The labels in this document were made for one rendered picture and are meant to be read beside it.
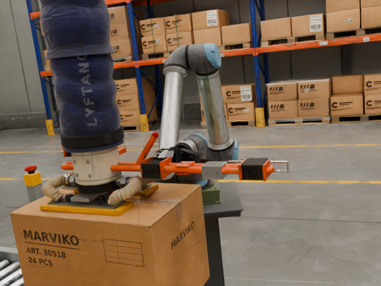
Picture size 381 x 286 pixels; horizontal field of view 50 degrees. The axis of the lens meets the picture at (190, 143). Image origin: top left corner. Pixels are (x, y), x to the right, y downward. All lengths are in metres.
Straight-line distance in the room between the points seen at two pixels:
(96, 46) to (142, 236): 0.64
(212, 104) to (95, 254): 0.96
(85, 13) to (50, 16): 0.11
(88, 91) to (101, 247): 0.52
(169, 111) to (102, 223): 0.66
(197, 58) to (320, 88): 6.61
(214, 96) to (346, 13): 6.57
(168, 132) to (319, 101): 6.82
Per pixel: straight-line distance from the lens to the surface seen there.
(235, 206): 2.25
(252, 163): 1.29
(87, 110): 1.44
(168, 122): 1.81
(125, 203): 1.46
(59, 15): 1.43
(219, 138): 2.17
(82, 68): 1.42
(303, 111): 8.51
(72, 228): 1.48
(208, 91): 2.00
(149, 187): 1.59
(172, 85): 1.88
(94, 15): 1.44
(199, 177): 1.70
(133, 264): 1.39
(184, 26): 9.08
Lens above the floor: 1.56
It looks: 12 degrees down
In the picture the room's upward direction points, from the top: 6 degrees counter-clockwise
